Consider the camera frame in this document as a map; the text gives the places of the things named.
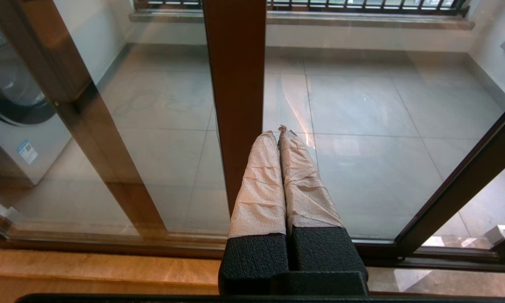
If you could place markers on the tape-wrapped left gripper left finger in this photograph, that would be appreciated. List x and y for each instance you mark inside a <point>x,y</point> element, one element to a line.
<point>258,198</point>

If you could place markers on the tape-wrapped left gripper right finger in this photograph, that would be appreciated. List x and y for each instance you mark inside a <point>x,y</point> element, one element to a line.
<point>307,198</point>

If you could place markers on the brown sliding door with lock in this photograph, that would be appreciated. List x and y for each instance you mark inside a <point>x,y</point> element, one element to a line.
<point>467,181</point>

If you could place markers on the brown glass door without lock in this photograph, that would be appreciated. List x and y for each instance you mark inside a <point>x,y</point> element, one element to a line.
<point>235,84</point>

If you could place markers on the long grey stone window sill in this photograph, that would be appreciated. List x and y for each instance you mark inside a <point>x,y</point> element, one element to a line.
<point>362,20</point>

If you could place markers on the long black window railing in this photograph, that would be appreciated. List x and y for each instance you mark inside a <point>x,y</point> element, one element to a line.
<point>362,5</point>

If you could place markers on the silver front-load washing machine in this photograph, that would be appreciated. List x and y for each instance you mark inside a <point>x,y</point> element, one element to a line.
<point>12,139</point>

